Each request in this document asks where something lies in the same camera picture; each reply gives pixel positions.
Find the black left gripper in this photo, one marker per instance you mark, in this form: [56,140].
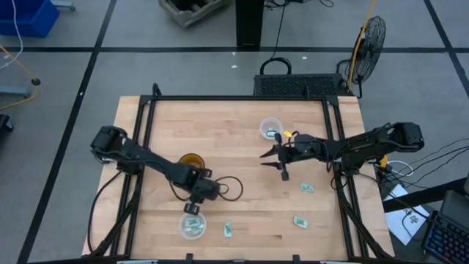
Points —
[205,190]

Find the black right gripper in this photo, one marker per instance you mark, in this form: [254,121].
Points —
[306,152]

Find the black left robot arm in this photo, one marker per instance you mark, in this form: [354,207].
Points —
[146,155]

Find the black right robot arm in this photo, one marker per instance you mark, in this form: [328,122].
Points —
[366,143]

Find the blue plastic bin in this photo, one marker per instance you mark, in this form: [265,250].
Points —
[25,16]

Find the amber round bowl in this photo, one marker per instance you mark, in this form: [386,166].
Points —
[191,162]

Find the clear plastic round container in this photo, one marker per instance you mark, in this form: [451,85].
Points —
[264,124]
[183,229]

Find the black computer case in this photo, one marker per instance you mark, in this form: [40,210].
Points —
[293,85]

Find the black tall rectangular stand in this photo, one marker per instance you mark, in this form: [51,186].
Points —
[249,22]

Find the white paper sheet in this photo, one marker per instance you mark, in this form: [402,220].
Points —
[399,220]

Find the black floor beam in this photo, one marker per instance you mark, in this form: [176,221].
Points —
[421,196]

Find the grey wooden pallet crate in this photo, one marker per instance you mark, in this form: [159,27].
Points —
[190,11]

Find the dark laptop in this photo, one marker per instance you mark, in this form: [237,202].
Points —
[456,209]

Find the backlit black keyboard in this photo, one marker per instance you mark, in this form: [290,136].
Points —
[447,238]

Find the grey metal floor foot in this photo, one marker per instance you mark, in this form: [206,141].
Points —
[14,91]

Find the black aluminium station frame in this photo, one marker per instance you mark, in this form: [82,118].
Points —
[238,98]

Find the black pedestal fan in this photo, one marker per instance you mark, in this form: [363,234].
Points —
[370,47]

